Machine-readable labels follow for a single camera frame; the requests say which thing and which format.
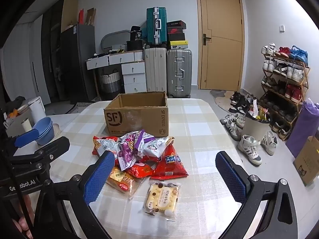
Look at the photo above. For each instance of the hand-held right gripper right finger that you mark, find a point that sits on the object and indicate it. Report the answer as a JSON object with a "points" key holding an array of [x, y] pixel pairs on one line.
{"points": [[231, 176]]}

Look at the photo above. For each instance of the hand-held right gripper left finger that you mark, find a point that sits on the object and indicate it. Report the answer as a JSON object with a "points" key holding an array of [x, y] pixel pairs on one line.
{"points": [[99, 176]]}

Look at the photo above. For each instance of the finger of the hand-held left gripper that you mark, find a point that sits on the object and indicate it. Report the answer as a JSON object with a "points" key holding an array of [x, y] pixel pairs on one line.
{"points": [[26, 137], [57, 145]]}

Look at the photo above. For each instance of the clear bread packet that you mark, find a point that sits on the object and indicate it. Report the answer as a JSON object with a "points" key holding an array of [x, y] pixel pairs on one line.
{"points": [[122, 181]]}

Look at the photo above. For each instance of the red and white chip packet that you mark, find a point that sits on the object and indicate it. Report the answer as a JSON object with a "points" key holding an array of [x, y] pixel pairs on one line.
{"points": [[104, 143]]}

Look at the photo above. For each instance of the purple grape candy packet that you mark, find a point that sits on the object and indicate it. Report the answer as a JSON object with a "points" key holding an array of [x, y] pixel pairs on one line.
{"points": [[127, 154]]}

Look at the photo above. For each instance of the red packet with blue label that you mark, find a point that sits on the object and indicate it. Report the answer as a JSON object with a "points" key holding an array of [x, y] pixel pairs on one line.
{"points": [[172, 169]]}

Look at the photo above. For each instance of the white and red snack packet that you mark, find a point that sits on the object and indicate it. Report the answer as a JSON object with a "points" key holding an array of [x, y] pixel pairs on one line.
{"points": [[155, 149]]}

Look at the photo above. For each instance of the yellow biscuit packet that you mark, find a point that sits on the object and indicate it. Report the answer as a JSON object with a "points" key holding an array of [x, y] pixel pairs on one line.
{"points": [[160, 196]]}

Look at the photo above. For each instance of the brown cardboard box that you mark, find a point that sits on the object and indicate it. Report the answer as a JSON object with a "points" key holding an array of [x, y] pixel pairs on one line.
{"points": [[139, 119]]}

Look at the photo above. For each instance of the person's left hand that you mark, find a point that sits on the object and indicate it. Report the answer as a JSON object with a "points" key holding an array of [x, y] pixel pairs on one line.
{"points": [[28, 211]]}

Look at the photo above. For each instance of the white plate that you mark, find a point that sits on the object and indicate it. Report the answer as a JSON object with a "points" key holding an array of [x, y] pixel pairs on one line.
{"points": [[56, 130]]}

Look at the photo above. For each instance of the stack of blue bowls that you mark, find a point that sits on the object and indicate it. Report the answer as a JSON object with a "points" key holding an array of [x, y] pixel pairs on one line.
{"points": [[44, 130]]}

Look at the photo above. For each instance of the orange object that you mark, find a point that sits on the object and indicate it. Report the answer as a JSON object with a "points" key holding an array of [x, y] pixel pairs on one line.
{"points": [[13, 113]]}

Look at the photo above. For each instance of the white kettle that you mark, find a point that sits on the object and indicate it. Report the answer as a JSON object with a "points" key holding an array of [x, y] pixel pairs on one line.
{"points": [[37, 110]]}

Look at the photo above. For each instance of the white high-top sneaker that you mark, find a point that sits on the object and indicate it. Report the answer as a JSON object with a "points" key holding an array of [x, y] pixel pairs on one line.
{"points": [[270, 142], [249, 149]]}

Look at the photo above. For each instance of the dark cloth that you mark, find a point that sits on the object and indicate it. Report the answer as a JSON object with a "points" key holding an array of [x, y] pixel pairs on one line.
{"points": [[15, 104]]}

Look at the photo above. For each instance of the cluster of worn sneakers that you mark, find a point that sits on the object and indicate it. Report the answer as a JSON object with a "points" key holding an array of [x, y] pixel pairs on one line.
{"points": [[234, 127]]}

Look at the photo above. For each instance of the beige checked tablecloth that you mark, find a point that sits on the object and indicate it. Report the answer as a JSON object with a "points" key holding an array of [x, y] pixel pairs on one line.
{"points": [[199, 119]]}

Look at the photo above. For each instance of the colourful wrappers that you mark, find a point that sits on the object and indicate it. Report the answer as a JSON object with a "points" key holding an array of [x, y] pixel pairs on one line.
{"points": [[260, 114]]}

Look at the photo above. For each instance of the white wardrobe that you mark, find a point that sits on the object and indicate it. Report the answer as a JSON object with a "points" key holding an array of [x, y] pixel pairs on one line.
{"points": [[32, 62]]}

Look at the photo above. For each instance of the brown printed paper bag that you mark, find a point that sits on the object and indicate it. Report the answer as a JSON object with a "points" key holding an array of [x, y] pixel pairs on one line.
{"points": [[307, 161]]}

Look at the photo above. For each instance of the beige round rug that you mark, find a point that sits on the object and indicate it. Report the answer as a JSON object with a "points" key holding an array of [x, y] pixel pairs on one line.
{"points": [[221, 99]]}

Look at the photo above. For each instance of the woven laundry basket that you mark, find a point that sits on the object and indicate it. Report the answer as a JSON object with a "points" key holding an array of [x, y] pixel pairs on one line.
{"points": [[111, 82]]}

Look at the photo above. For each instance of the purple bag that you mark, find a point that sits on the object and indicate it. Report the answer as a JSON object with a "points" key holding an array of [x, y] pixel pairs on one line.
{"points": [[302, 129]]}

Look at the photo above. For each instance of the dark grey refrigerator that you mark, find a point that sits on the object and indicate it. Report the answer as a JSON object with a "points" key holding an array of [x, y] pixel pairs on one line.
{"points": [[77, 62]]}

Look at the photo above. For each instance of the dark wardrobe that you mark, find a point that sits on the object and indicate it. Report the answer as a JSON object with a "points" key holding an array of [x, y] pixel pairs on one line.
{"points": [[53, 54]]}

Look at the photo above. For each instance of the white dresser with drawers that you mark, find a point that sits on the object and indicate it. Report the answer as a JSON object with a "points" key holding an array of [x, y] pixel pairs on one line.
{"points": [[133, 68]]}

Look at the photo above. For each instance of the silver suitcase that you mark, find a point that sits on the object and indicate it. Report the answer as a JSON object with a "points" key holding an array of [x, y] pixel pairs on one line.
{"points": [[179, 72]]}

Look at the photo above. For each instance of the beige suitcase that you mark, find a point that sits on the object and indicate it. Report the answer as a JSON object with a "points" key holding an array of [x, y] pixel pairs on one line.
{"points": [[154, 69]]}

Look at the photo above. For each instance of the grey oval mirror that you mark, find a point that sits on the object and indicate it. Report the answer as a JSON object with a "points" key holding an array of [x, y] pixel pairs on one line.
{"points": [[112, 38]]}

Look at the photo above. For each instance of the rows of assorted shoes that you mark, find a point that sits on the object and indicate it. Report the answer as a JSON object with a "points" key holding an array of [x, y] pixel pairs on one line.
{"points": [[296, 74]]}

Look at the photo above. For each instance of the black storage box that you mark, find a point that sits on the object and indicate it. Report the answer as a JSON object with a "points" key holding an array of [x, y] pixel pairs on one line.
{"points": [[134, 45]]}

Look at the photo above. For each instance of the wooden shoe rack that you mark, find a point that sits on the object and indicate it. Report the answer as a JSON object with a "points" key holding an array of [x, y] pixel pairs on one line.
{"points": [[296, 63]]}

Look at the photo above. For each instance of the red paper bag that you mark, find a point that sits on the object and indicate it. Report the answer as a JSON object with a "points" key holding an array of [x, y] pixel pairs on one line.
{"points": [[81, 17]]}

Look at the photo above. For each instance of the flat cardboard sheet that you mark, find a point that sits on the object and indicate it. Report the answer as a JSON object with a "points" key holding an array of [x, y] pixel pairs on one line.
{"points": [[69, 12]]}

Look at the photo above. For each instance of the brown paper bags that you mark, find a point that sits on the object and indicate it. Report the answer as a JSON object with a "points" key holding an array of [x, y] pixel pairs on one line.
{"points": [[91, 17]]}

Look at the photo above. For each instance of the wooden door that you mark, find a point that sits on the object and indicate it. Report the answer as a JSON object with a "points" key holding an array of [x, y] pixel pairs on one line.
{"points": [[221, 42]]}

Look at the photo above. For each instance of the black bag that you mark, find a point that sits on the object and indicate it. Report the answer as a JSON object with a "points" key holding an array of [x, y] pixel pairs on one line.
{"points": [[135, 33]]}

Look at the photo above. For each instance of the yellow and black shoe box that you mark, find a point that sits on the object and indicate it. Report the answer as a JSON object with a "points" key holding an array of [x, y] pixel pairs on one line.
{"points": [[179, 45]]}

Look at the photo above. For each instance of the plain black shoe box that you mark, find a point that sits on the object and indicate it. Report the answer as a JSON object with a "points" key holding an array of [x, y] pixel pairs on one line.
{"points": [[177, 37]]}

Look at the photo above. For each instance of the teal suitcase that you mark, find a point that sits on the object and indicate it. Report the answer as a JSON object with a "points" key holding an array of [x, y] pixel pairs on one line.
{"points": [[155, 25]]}

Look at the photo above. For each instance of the red and black shoe box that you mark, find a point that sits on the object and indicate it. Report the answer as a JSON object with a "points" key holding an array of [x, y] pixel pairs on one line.
{"points": [[176, 31]]}

